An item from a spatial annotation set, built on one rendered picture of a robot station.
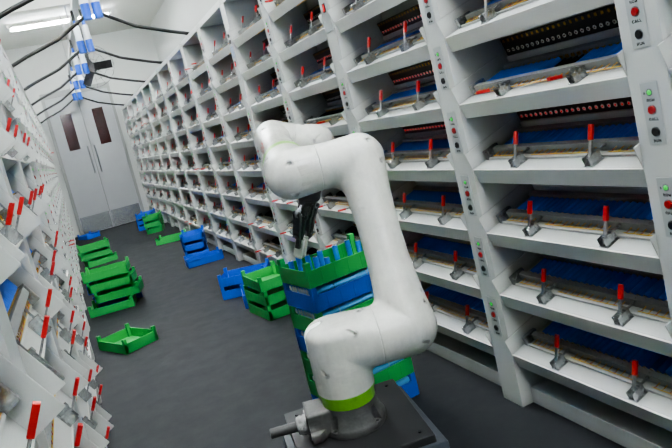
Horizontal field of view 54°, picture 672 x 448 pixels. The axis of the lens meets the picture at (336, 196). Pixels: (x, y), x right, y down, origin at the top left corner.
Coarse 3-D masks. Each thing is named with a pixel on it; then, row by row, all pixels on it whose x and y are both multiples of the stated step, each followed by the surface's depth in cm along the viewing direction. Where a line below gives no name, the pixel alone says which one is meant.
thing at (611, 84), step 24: (552, 48) 172; (480, 72) 189; (600, 72) 142; (624, 72) 134; (456, 96) 186; (480, 96) 182; (504, 96) 168; (528, 96) 159; (552, 96) 152; (576, 96) 146; (600, 96) 140; (624, 96) 135
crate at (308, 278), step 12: (324, 252) 228; (360, 252) 212; (312, 264) 226; (336, 264) 208; (348, 264) 210; (360, 264) 212; (288, 276) 214; (300, 276) 207; (312, 276) 203; (324, 276) 205; (336, 276) 208; (312, 288) 203
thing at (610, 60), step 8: (608, 56) 141; (616, 56) 138; (568, 64) 152; (576, 64) 149; (584, 64) 146; (592, 64) 144; (600, 64) 142; (608, 64) 140; (616, 64) 139; (536, 72) 162; (544, 72) 158; (552, 72) 156; (560, 72) 154; (568, 72) 151; (496, 80) 177; (504, 80) 173; (512, 80) 170; (520, 80) 168; (528, 80) 165; (536, 80) 161; (544, 80) 157; (480, 88) 184; (488, 88) 180
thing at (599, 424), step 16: (448, 336) 254; (448, 352) 243; (464, 352) 236; (480, 352) 233; (480, 368) 224; (496, 368) 217; (544, 384) 199; (560, 384) 197; (544, 400) 195; (560, 400) 188; (576, 400) 186; (592, 400) 184; (576, 416) 183; (592, 416) 176; (608, 416) 174; (624, 416) 172; (608, 432) 172; (624, 432) 166; (640, 432) 164; (656, 432) 162
